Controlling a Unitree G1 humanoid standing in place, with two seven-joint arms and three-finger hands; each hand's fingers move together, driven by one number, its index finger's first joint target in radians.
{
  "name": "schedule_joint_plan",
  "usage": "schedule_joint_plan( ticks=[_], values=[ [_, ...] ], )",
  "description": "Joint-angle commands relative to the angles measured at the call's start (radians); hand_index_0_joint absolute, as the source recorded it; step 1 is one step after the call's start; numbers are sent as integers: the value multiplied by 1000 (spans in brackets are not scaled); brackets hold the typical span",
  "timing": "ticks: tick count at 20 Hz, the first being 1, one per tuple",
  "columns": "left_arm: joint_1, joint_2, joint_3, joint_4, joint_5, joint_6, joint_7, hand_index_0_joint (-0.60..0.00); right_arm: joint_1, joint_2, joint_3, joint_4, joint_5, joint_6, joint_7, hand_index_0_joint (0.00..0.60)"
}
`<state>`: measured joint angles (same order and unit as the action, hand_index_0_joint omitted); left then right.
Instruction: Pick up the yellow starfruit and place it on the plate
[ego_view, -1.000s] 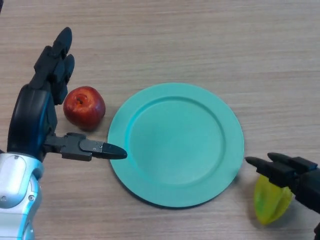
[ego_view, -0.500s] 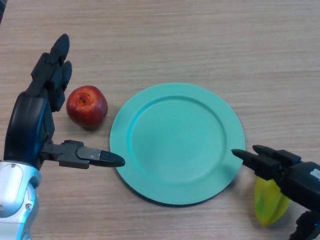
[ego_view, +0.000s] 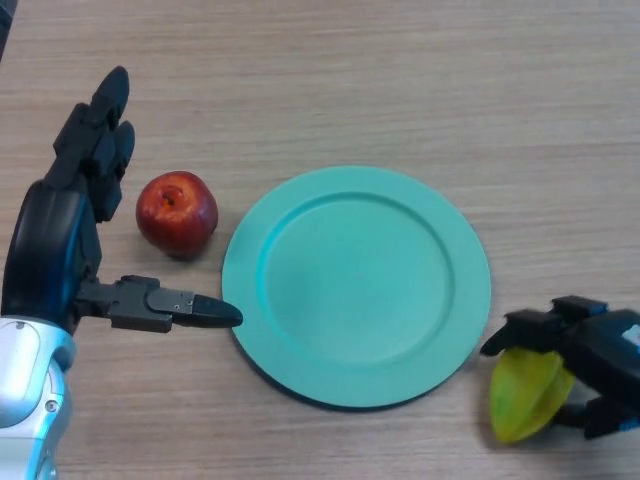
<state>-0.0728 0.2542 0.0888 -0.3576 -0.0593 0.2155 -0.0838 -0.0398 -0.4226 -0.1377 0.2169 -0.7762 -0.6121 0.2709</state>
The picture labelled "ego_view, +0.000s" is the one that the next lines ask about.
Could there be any yellow starfruit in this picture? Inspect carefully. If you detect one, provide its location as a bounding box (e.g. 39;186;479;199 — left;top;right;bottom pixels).
488;347;576;446

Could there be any green round plate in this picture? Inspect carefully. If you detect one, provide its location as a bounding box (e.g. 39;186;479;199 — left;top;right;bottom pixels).
221;166;494;412

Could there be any red apple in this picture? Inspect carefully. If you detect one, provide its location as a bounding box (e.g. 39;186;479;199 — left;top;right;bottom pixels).
135;170;220;261

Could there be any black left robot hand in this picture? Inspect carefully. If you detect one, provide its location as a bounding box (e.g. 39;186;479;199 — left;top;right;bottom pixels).
1;66;244;335

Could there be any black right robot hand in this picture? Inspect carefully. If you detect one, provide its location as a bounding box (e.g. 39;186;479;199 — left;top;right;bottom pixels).
479;295;640;441

